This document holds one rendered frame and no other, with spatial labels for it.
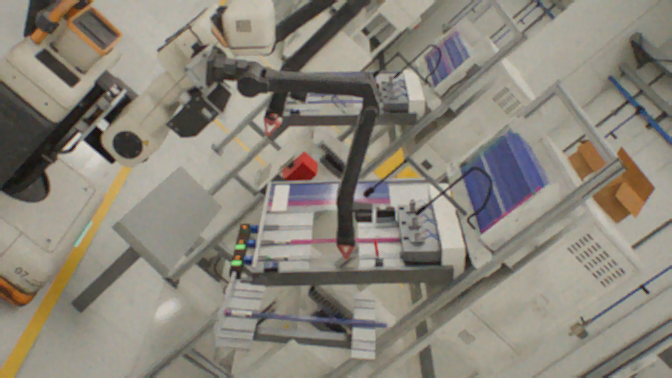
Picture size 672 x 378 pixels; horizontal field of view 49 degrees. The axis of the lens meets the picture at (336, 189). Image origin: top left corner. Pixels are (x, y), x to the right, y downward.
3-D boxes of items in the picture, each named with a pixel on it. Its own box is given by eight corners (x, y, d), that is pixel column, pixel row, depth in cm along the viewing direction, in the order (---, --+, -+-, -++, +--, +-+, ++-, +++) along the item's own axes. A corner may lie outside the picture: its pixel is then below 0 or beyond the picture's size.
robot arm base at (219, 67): (214, 47, 232) (207, 59, 221) (239, 51, 233) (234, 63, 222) (212, 73, 236) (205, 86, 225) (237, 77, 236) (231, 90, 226)
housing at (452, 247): (441, 281, 265) (442, 248, 258) (427, 213, 308) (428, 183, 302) (463, 281, 265) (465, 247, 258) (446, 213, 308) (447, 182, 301)
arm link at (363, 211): (339, 186, 260) (338, 201, 253) (372, 186, 259) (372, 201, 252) (341, 212, 267) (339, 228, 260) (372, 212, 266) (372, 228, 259)
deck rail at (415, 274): (253, 287, 264) (251, 272, 261) (253, 283, 266) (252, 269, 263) (453, 282, 262) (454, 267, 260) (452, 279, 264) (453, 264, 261)
